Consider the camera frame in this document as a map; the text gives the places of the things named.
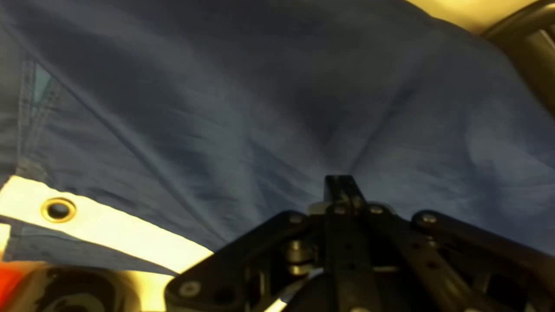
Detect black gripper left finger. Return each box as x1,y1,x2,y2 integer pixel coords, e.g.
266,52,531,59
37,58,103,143
164,174,349,312

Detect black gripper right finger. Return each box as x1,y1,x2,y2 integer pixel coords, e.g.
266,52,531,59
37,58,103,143
346,174,555,312

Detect blue cloth with white band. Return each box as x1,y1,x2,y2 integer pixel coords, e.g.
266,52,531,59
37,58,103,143
0,0,555,276

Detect orange ketchup bottle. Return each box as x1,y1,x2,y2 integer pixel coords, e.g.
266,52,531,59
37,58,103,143
0,259,41,312

